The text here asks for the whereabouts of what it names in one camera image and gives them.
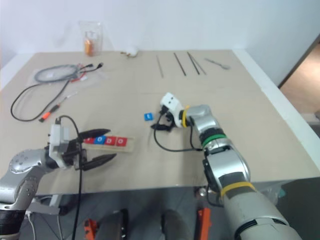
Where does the gray table frame bracket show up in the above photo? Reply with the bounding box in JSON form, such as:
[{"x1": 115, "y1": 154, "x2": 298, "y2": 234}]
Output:
[{"x1": 29, "y1": 194, "x2": 64, "y2": 216}]

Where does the orange metal stand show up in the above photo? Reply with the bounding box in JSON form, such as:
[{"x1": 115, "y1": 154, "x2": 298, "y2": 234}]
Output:
[
  {"x1": 197, "y1": 207, "x2": 211, "y2": 240},
  {"x1": 83, "y1": 218, "x2": 101, "y2": 240}
]

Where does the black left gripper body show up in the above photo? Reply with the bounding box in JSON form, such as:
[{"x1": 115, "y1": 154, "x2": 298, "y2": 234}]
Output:
[{"x1": 60, "y1": 138, "x2": 89, "y2": 171}]

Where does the coiled gray cable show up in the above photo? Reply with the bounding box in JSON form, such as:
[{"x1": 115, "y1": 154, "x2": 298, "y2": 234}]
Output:
[{"x1": 33, "y1": 64, "x2": 84, "y2": 83}]

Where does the clear bag with orange item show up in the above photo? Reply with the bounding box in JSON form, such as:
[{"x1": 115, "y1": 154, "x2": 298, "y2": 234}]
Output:
[{"x1": 79, "y1": 20, "x2": 104, "y2": 57}]

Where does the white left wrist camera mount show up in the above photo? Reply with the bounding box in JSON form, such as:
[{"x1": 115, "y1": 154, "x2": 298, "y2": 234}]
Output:
[{"x1": 47, "y1": 122, "x2": 74, "y2": 169}]

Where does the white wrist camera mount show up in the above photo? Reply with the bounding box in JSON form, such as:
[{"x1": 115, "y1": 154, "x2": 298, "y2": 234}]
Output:
[
  {"x1": 159, "y1": 92, "x2": 186, "y2": 129},
  {"x1": 47, "y1": 122, "x2": 74, "y2": 169}
]

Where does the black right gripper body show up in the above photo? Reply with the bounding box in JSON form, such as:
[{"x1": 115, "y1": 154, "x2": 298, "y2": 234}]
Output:
[{"x1": 163, "y1": 109, "x2": 176, "y2": 129}]

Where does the long dark gray cable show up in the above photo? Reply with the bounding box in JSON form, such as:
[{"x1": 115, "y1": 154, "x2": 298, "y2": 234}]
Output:
[{"x1": 10, "y1": 74, "x2": 73, "y2": 123}]

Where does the metal spoon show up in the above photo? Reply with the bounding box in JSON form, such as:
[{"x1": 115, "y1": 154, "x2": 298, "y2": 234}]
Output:
[{"x1": 204, "y1": 57, "x2": 231, "y2": 70}]

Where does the white crumpled ball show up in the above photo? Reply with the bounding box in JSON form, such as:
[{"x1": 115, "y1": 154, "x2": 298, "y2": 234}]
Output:
[{"x1": 120, "y1": 45, "x2": 139, "y2": 58}]

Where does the black usb cable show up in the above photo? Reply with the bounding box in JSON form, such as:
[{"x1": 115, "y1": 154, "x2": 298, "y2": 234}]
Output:
[
  {"x1": 79, "y1": 62, "x2": 104, "y2": 75},
  {"x1": 74, "y1": 63, "x2": 95, "y2": 75}
]

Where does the beige wooden letter tray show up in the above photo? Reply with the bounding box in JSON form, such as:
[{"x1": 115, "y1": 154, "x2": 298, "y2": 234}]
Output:
[{"x1": 83, "y1": 135, "x2": 136, "y2": 154}]

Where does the brown door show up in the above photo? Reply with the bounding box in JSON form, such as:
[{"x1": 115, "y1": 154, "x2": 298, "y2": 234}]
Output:
[{"x1": 278, "y1": 33, "x2": 320, "y2": 114}]

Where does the thin white cable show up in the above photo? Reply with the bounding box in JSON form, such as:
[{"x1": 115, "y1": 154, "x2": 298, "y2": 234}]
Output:
[{"x1": 25, "y1": 211, "x2": 36, "y2": 240}]

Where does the flat clear plastic bag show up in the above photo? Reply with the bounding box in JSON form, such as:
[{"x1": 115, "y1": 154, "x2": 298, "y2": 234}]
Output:
[{"x1": 26, "y1": 65, "x2": 106, "y2": 88}]

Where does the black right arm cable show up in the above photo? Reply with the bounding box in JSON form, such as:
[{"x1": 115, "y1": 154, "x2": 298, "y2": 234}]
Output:
[{"x1": 152, "y1": 114, "x2": 204, "y2": 153}]

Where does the gray metal chopstick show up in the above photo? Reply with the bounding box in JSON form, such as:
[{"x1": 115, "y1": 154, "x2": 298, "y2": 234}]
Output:
[{"x1": 155, "y1": 55, "x2": 165, "y2": 79}]

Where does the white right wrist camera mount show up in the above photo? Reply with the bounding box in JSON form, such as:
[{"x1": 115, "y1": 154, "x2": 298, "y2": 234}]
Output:
[{"x1": 159, "y1": 92, "x2": 186, "y2": 129}]

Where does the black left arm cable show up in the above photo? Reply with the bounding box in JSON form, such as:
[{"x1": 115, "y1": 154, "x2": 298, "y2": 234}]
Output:
[{"x1": 55, "y1": 115, "x2": 84, "y2": 240}]

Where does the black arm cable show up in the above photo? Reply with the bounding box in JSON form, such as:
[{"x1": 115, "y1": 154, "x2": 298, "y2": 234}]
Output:
[
  {"x1": 152, "y1": 114, "x2": 204, "y2": 153},
  {"x1": 55, "y1": 115, "x2": 84, "y2": 240}
]

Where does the dark rounded shape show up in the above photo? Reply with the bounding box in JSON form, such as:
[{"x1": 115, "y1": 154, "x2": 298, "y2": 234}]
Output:
[
  {"x1": 160, "y1": 209, "x2": 195, "y2": 240},
  {"x1": 99, "y1": 208, "x2": 130, "y2": 240}
]

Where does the crumpled clear plastic bag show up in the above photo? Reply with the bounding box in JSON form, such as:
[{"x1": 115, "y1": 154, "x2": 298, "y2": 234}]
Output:
[{"x1": 264, "y1": 184, "x2": 286, "y2": 206}]

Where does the pair of dark chopsticks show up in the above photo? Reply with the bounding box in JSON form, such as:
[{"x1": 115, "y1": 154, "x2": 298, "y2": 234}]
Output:
[{"x1": 189, "y1": 54, "x2": 207, "y2": 75}]

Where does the orange black screwdriver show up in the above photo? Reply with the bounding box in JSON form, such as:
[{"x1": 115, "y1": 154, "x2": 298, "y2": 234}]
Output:
[{"x1": 38, "y1": 92, "x2": 79, "y2": 123}]

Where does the black chopstick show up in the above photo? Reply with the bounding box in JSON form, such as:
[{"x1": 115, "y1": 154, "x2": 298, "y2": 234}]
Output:
[
  {"x1": 186, "y1": 51, "x2": 201, "y2": 75},
  {"x1": 173, "y1": 52, "x2": 187, "y2": 76}
]

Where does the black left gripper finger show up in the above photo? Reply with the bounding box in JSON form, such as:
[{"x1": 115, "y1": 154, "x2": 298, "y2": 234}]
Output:
[
  {"x1": 79, "y1": 128, "x2": 112, "y2": 141},
  {"x1": 83, "y1": 152, "x2": 118, "y2": 172}
]

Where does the red tile letter b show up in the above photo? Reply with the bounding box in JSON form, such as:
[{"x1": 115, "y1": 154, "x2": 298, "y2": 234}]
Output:
[{"x1": 104, "y1": 135, "x2": 117, "y2": 147}]

